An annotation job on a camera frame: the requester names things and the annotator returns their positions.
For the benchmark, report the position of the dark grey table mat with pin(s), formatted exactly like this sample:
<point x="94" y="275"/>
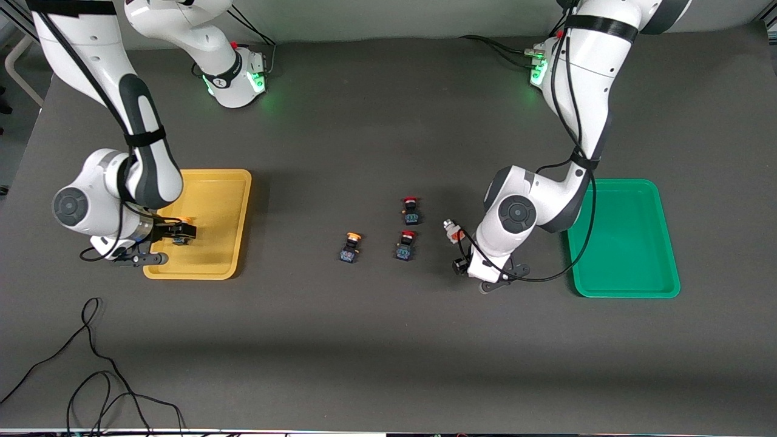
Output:
<point x="388" y="364"/>

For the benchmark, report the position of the yellow cap push button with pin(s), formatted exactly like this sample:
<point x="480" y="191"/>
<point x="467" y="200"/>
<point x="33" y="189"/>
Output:
<point x="350" y="249"/>
<point x="184" y="220"/>

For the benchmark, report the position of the green plastic tray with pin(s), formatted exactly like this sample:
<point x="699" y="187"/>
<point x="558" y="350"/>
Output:
<point x="631" y="243"/>

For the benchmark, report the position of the white bent metal pipe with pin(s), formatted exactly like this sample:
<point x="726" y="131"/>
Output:
<point x="13" y="73"/>

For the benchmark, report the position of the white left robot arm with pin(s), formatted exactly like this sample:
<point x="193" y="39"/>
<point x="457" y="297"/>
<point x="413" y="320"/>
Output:
<point x="583" y="91"/>

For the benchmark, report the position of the yellow plastic tray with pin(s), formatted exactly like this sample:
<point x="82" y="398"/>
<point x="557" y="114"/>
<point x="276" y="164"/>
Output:
<point x="212" y="200"/>

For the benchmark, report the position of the red cap push button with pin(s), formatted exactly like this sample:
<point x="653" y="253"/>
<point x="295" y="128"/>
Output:
<point x="405" y="246"/>
<point x="411" y="211"/>

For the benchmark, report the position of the orange block push button switch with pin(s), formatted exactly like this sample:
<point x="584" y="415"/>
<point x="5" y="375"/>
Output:
<point x="449" y="226"/>

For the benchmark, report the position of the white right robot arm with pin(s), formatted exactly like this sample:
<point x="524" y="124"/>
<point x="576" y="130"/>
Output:
<point x="145" y="152"/>

